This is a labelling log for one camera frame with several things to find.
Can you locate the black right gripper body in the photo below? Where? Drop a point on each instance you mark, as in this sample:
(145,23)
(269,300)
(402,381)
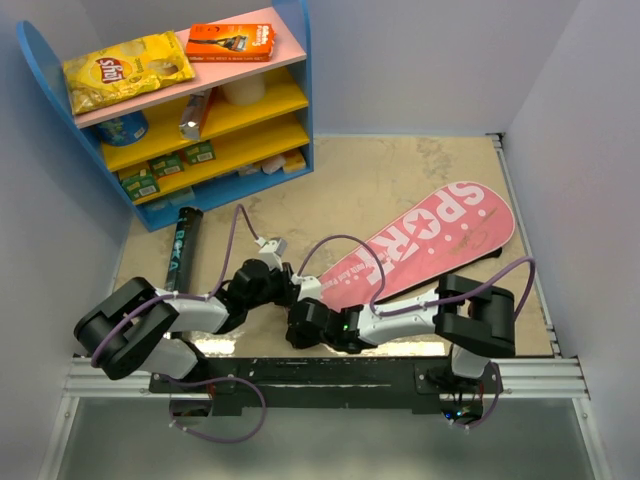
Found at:
(302,341)

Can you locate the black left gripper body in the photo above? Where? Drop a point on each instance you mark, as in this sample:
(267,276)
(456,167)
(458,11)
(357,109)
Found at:
(279,288)

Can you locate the black BOKA shuttlecock tube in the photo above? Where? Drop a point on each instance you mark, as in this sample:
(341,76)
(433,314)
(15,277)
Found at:
(183,250)

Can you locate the pink SPORT racket bag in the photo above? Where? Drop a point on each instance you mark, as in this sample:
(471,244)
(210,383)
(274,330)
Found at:
(454,226)

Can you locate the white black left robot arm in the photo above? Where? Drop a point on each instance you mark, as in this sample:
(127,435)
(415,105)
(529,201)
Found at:
(127,331)

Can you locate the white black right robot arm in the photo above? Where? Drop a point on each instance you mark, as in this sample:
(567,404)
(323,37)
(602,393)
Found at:
(477,319)

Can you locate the green gum box right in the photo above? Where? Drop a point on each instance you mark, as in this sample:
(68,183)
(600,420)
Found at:
(198,153)

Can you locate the green gum box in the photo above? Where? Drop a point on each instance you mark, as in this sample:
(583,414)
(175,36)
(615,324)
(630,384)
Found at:
(198,153)
(138,183)
(166,165)

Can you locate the green gum box middle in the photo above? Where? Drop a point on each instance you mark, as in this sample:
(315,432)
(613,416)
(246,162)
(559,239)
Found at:
(166,165)

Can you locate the green gum box left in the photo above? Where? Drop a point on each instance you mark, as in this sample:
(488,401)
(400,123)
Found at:
(138,183)

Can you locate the silver orange foil box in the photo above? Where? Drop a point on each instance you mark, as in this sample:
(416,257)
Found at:
(194,114)

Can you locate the blue wooden shelf unit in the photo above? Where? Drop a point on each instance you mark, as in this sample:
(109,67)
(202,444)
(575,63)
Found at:
(242,124)

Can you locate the white paper roll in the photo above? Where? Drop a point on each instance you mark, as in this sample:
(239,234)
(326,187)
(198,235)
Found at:
(245,91)

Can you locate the blue round snack can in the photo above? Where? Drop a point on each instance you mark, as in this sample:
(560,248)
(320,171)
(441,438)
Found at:
(124,130)

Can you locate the orange Gillette razor box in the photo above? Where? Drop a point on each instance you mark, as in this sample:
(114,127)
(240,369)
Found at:
(218,42)

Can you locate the yellow Lays chips bag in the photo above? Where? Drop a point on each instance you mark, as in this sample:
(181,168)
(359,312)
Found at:
(126,70)

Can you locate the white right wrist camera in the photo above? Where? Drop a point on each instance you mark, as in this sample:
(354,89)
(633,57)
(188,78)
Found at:
(308,287)

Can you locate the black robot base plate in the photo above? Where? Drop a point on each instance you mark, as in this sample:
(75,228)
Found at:
(227,386)

